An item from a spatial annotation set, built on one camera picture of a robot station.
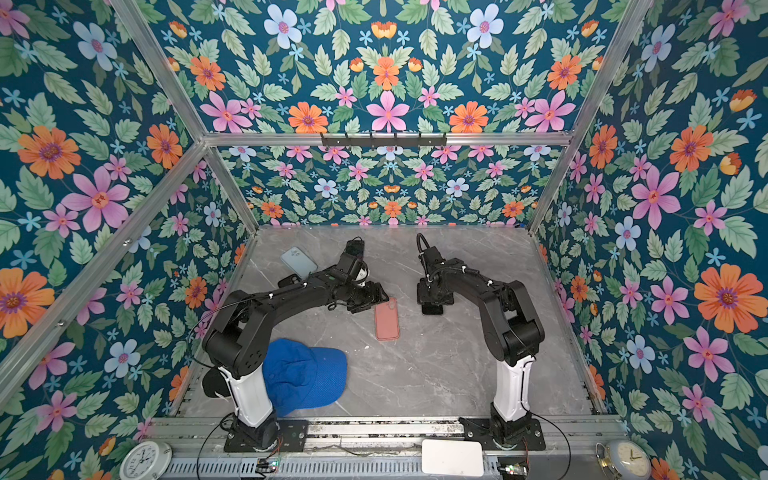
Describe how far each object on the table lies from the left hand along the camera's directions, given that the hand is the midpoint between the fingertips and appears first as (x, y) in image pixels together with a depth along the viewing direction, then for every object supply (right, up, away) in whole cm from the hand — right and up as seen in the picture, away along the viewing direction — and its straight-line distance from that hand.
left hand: (386, 295), depth 90 cm
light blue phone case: (-34, +10, +19) cm, 40 cm away
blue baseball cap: (-24, -22, -9) cm, 33 cm away
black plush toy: (-43, -20, -15) cm, 50 cm away
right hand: (+14, -2, +7) cm, 16 cm away
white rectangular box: (+17, -34, -24) cm, 45 cm away
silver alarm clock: (+58, -34, -23) cm, 71 cm away
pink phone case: (0, -9, +6) cm, 11 cm away
